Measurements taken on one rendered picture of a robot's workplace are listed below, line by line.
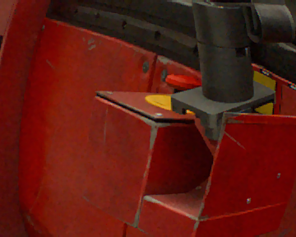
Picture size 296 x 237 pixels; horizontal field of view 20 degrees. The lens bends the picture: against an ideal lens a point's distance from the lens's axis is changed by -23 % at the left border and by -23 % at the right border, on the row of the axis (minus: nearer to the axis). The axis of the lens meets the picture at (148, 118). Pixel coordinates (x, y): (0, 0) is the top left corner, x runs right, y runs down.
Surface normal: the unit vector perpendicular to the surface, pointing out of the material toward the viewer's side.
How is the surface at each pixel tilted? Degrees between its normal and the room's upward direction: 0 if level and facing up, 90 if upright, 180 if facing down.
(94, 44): 90
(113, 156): 90
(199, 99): 16
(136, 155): 90
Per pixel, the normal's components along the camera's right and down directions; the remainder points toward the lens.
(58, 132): -0.88, -0.07
